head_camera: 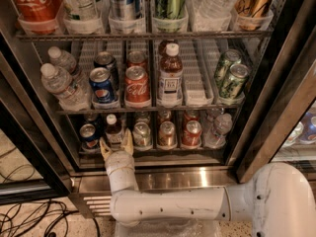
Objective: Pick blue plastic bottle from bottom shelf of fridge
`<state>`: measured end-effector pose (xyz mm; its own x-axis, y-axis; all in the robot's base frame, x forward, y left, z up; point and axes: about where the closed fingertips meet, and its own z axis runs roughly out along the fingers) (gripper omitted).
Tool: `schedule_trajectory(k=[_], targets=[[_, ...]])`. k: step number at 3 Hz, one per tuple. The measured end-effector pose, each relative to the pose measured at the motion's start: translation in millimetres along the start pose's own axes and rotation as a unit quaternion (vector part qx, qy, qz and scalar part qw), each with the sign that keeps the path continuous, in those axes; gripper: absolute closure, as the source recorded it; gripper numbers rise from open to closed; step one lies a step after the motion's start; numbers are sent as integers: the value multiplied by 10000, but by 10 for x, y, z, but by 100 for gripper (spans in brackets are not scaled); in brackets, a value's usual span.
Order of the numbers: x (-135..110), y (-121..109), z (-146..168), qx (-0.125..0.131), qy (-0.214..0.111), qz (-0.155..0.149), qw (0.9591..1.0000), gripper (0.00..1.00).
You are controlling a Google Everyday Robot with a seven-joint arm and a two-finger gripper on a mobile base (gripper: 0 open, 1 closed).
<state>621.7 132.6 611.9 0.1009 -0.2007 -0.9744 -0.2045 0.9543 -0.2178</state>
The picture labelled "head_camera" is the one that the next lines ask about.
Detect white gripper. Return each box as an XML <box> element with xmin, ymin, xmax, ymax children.
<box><xmin>99</xmin><ymin>128</ymin><xmax>138</xmax><ymax>194</ymax></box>

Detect brown tea bottle white cap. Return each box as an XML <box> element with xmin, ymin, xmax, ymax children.
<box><xmin>106</xmin><ymin>114</ymin><xmax>124</xmax><ymax>149</ymax></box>

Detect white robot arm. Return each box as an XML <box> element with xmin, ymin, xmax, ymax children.
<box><xmin>100</xmin><ymin>130</ymin><xmax>316</xmax><ymax>237</ymax></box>

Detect blue pepsi can bottom shelf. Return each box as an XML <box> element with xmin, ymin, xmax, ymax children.
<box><xmin>79</xmin><ymin>123</ymin><xmax>100</xmax><ymax>150</ymax></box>

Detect blue pepsi can shelf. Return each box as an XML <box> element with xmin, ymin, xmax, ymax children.
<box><xmin>89</xmin><ymin>67</ymin><xmax>118</xmax><ymax>104</ymax></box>
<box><xmin>79</xmin><ymin>123</ymin><xmax>100</xmax><ymax>150</ymax></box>

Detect silver green can bottom shelf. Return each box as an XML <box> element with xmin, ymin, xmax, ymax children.
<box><xmin>132</xmin><ymin>122</ymin><xmax>152</xmax><ymax>150</ymax></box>

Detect copper can bottom shelf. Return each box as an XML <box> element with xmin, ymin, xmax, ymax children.
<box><xmin>158</xmin><ymin>121</ymin><xmax>176</xmax><ymax>148</ymax></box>

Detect clear water bottle front middle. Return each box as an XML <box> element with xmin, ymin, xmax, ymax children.
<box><xmin>40</xmin><ymin>63</ymin><xmax>90</xmax><ymax>112</ymax></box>

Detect red coca-cola can middle shelf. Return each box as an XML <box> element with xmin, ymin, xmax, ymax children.
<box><xmin>124</xmin><ymin>66</ymin><xmax>150</xmax><ymax>104</ymax></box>

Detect blue pepsi can middle shelf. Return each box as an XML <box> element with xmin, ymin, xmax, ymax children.
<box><xmin>89</xmin><ymin>67</ymin><xmax>118</xmax><ymax>104</ymax></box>

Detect red coke can bottom shelf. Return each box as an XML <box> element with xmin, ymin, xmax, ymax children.
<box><xmin>182</xmin><ymin>120</ymin><xmax>202</xmax><ymax>148</ymax></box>

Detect tall tea bottle middle shelf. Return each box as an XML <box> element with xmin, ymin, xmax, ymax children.
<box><xmin>158</xmin><ymin>43</ymin><xmax>183</xmax><ymax>107</ymax></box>

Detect clear water bottle bottom shelf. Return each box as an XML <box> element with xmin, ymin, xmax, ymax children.
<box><xmin>204</xmin><ymin>114</ymin><xmax>232</xmax><ymax>149</ymax></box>

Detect clear water bottle rear middle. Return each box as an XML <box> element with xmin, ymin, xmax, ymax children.
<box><xmin>47</xmin><ymin>46</ymin><xmax>85</xmax><ymax>83</ymax></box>

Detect empty white shelf tray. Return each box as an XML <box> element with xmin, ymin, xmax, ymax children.
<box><xmin>180</xmin><ymin>40</ymin><xmax>213</xmax><ymax>107</ymax></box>

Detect green bottle top shelf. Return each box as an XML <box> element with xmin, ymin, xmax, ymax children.
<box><xmin>155</xmin><ymin>0</ymin><xmax>186</xmax><ymax>33</ymax></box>

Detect large coca-cola bottle top shelf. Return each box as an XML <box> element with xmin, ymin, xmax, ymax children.
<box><xmin>13</xmin><ymin>0</ymin><xmax>62</xmax><ymax>35</ymax></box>

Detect fridge glass door right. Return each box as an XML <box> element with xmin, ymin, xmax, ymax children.
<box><xmin>235</xmin><ymin>0</ymin><xmax>316</xmax><ymax>183</ymax></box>

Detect golden cans top shelf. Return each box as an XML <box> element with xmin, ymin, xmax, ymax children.
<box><xmin>235</xmin><ymin>0</ymin><xmax>273</xmax><ymax>31</ymax></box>

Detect dark can behind pepsi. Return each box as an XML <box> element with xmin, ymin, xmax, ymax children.
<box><xmin>94</xmin><ymin>51</ymin><xmax>119</xmax><ymax>90</ymax></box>

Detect clear plastic bin on floor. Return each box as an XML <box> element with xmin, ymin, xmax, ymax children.
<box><xmin>115</xmin><ymin>219</ymin><xmax>222</xmax><ymax>237</ymax></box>

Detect red can behind coca-cola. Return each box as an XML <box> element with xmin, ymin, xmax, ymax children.
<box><xmin>126</xmin><ymin>50</ymin><xmax>147</xmax><ymax>69</ymax></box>

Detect green can front right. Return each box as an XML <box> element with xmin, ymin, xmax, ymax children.
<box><xmin>219</xmin><ymin>64</ymin><xmax>249</xmax><ymax>99</ymax></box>

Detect green can rear right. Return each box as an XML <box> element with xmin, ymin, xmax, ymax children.
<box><xmin>214</xmin><ymin>49</ymin><xmax>242</xmax><ymax>86</ymax></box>

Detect black cables on floor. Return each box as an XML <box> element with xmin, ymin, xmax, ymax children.
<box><xmin>0</xmin><ymin>146</ymin><xmax>101</xmax><ymax>237</ymax></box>

